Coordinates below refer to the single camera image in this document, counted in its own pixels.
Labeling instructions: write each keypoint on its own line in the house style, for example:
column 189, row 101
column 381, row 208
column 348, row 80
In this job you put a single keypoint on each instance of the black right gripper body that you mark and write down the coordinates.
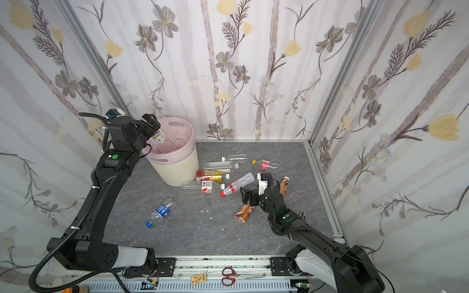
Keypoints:
column 252, row 196

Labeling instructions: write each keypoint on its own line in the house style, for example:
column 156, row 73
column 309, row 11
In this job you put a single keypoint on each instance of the brown coffee drink bottle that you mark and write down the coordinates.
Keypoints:
column 243, row 214

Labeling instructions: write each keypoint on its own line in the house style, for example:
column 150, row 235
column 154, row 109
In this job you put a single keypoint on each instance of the cream waste bin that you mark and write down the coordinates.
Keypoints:
column 180, row 173

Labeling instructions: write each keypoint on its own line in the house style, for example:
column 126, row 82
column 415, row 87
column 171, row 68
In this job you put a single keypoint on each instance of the blue label blue-cap bottle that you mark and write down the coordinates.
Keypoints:
column 160, row 213

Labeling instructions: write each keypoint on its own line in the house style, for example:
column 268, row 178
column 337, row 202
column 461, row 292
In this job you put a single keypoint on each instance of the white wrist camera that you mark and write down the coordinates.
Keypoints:
column 264, row 182
column 114, row 113

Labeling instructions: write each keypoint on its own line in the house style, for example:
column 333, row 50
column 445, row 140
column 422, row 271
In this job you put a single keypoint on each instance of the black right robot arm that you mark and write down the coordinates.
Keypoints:
column 351, row 268

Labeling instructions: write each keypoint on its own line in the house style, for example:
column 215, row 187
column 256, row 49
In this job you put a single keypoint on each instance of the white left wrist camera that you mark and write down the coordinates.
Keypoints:
column 114, row 113

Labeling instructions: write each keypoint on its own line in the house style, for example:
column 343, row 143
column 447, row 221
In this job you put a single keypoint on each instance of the clear red white label bottle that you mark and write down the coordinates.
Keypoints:
column 205, row 187

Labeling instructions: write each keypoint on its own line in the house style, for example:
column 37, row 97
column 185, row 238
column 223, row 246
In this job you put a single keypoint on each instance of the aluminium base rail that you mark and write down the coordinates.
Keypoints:
column 303, row 273

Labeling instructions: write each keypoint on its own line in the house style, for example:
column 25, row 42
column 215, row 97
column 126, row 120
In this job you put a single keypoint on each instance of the small brown tea bottle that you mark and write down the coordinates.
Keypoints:
column 284, row 186

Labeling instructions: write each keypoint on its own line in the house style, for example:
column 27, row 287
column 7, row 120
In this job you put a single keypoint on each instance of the frosted red-cap bottle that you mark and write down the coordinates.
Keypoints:
column 238, row 184

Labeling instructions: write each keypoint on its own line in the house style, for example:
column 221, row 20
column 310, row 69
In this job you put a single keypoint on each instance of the yellow red label bottle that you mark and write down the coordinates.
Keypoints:
column 216, row 176

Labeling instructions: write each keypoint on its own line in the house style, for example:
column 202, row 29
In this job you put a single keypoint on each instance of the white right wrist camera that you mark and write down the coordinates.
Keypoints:
column 264, row 182

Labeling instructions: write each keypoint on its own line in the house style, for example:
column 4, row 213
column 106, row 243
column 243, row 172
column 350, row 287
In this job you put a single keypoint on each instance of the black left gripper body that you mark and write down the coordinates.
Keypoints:
column 147, row 126

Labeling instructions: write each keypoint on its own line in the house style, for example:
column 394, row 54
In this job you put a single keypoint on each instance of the crushed black white label bottle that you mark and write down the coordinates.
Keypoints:
column 158, row 138

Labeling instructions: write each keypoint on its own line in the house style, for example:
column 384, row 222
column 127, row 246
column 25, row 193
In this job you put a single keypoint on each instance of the red handled scissors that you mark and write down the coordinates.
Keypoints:
column 230, row 276

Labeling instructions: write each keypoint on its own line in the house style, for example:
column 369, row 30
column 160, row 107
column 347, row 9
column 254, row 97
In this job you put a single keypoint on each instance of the small yellow tag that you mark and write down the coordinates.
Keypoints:
column 199, row 279

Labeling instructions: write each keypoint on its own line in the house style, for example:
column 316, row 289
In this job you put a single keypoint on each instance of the clear ribbed white-cap bottle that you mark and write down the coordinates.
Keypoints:
column 235, row 157

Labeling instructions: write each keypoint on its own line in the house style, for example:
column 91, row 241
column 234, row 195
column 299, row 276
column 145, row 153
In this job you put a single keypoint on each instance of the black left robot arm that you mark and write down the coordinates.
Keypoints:
column 81, row 247

